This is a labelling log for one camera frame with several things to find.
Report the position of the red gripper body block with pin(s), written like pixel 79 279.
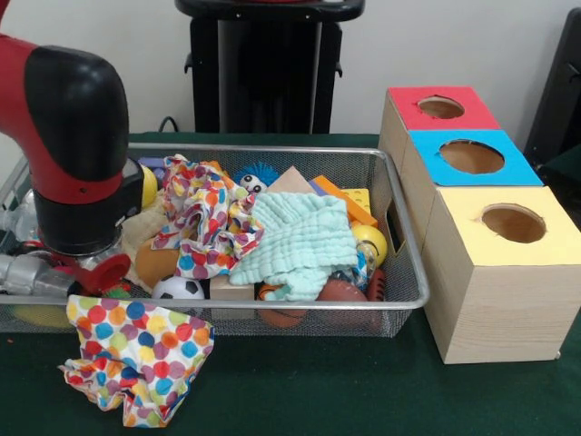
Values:
pixel 111 271

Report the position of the colourful polka dot cloth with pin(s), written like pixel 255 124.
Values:
pixel 140 359
pixel 199 209

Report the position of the plain wooden block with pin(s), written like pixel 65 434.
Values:
pixel 229 289
pixel 292 179

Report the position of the mint green waffle cloth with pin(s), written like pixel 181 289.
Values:
pixel 308 236

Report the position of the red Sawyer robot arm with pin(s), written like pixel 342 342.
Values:
pixel 72 136

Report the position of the wooden box with three holes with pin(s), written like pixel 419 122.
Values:
pixel 499 309

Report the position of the cream waffle cloth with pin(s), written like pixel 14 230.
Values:
pixel 143 222

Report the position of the small soccer ball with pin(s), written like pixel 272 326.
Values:
pixel 178 289

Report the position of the silver toy robot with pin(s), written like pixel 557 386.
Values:
pixel 27 277

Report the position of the yellow tennis ball toy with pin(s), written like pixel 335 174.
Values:
pixel 149 186

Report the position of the small brown football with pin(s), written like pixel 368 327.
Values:
pixel 340 290

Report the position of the dark green tablecloth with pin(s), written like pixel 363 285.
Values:
pixel 567 168
pixel 318 386

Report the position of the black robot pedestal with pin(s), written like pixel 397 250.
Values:
pixel 272 68

